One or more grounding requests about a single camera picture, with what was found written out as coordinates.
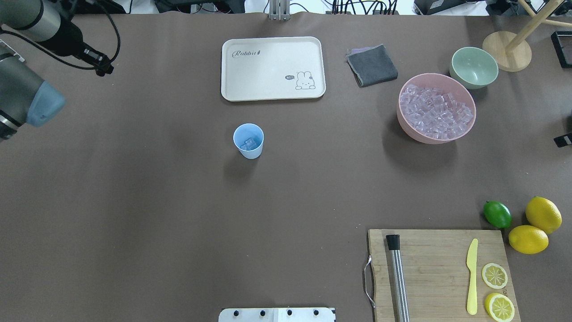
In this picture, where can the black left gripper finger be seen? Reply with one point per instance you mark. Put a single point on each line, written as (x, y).
(101, 63)

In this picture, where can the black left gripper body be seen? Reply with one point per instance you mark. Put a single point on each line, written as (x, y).
(71, 41)

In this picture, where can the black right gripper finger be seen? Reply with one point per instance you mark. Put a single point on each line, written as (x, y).
(563, 141)

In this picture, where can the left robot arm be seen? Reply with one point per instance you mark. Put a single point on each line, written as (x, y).
(47, 25)

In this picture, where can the wooden cup tree stand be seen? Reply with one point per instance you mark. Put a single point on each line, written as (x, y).
(510, 51)

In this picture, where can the clear ice cubes pile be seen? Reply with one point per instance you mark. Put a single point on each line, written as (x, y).
(435, 113)

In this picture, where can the light blue plastic cup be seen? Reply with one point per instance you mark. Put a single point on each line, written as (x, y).
(246, 131)

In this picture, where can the whole yellow lemon back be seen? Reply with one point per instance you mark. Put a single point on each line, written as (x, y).
(543, 214)

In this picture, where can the whole yellow lemon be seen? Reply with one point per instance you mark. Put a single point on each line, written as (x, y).
(528, 239)
(543, 214)

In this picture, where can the green lime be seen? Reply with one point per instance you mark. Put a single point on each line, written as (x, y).
(497, 214)

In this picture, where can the whole yellow lemon front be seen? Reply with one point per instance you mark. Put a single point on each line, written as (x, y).
(528, 239)

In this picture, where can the mint green bowl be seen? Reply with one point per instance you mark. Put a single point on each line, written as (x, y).
(473, 67)

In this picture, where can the pink bowl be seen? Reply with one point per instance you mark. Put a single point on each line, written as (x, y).
(436, 80)

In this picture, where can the yellow plastic knife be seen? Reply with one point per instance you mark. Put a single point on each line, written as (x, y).
(471, 263)

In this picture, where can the cream rabbit tray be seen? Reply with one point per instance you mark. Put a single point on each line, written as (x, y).
(278, 68)

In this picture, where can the lemon slice upper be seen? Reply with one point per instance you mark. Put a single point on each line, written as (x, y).
(494, 276)

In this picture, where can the lemon slice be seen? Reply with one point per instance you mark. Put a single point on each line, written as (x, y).
(494, 276)
(499, 307)

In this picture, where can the lemon slice lower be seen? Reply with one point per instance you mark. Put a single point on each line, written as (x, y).
(499, 307)

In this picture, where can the wooden cutting board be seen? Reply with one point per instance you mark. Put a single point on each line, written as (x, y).
(435, 273)

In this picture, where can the steel muddler black tip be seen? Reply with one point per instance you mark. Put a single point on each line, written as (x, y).
(393, 243)

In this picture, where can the folded grey cloth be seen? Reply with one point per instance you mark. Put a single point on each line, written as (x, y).
(371, 65)

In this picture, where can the white wire cup rack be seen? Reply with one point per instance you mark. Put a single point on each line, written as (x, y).
(7, 51)

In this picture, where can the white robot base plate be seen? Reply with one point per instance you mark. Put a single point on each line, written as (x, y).
(284, 314)

